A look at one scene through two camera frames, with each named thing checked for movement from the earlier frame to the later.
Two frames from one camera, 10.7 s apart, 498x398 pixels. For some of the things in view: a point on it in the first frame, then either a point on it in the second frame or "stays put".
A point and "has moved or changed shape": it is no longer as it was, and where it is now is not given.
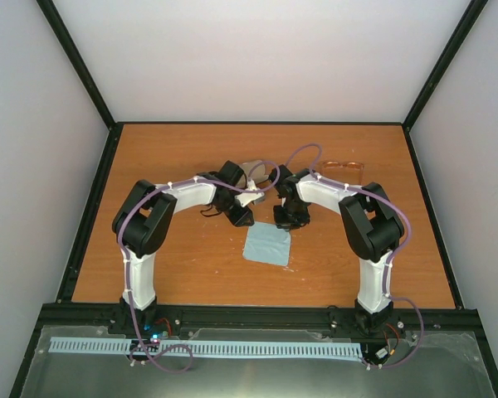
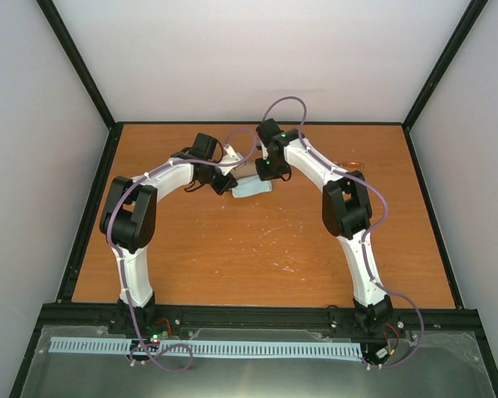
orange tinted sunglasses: (356, 165) stays put
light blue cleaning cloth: (265, 243) has moved or changed shape
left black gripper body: (232, 216) to (217, 186)
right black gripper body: (291, 216) to (273, 168)
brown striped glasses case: (256, 173) stays put
